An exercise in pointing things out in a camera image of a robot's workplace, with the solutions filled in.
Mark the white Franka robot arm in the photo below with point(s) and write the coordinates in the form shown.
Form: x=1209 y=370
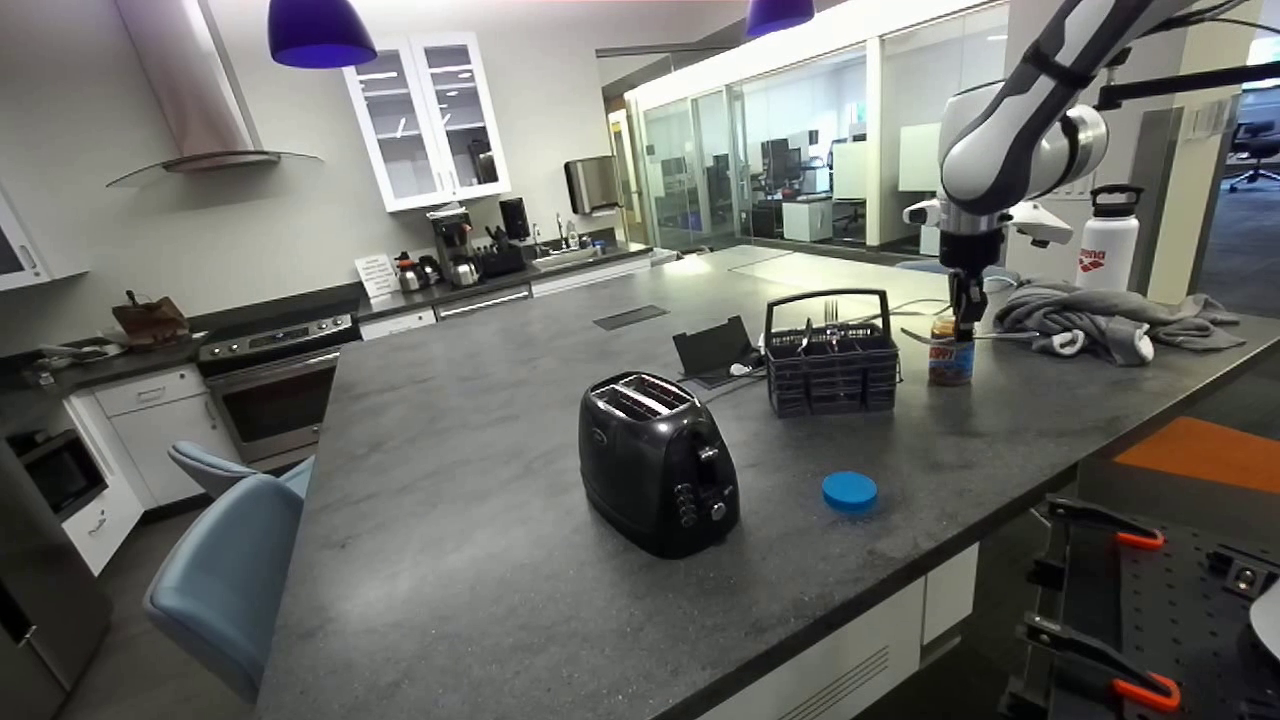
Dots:
x=1012 y=144

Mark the light blue chair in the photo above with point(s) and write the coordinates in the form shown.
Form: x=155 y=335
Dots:
x=226 y=467
x=226 y=572

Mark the steel paper towel dispenser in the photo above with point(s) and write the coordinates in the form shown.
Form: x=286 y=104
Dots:
x=594 y=186

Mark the black robot cart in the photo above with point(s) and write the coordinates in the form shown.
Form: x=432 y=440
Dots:
x=1203 y=602

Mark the purple pendant lamp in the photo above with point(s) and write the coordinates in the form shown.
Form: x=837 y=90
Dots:
x=780 y=13
x=322 y=33

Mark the grey crumpled cloth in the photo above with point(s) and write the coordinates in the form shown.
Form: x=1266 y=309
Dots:
x=1132 y=322

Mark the black orange bar clamp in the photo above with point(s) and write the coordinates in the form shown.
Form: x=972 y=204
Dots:
x=1142 y=543
x=1144 y=693

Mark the blue plastic jar lid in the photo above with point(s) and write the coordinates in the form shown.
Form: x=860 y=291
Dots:
x=848 y=490

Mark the white glass door cabinet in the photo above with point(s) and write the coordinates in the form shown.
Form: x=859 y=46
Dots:
x=424 y=123

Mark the white kitchen drawer unit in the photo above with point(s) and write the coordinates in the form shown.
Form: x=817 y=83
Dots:
x=162 y=427

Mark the metal counter vent grille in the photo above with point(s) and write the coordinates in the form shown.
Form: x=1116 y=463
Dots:
x=628 y=316

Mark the black counter outlet box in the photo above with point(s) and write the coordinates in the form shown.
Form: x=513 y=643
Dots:
x=715 y=348

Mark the black coffee machine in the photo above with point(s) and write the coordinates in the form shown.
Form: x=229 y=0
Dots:
x=452 y=243

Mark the orange-lidded blue can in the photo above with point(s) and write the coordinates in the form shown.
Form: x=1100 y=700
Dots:
x=949 y=361

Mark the steel kitchen oven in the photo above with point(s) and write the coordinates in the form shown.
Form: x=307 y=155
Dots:
x=283 y=386

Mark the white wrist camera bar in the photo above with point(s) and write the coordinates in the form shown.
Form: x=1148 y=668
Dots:
x=1042 y=221

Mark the steel range hood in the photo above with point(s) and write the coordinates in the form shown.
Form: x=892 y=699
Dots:
x=186 y=83

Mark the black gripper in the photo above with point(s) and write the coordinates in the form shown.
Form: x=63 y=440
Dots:
x=969 y=266

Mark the black toaster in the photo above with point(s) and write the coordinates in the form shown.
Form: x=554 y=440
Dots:
x=655 y=467

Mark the white water bottle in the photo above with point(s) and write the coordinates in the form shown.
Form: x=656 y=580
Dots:
x=1106 y=247

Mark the stainless steel fridge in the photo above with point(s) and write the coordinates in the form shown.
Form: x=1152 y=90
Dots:
x=41 y=602

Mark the grey plastic cutlery holder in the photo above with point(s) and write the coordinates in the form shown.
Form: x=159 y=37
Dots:
x=828 y=374

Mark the black wall appliance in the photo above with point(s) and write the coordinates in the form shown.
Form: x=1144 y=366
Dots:
x=513 y=221

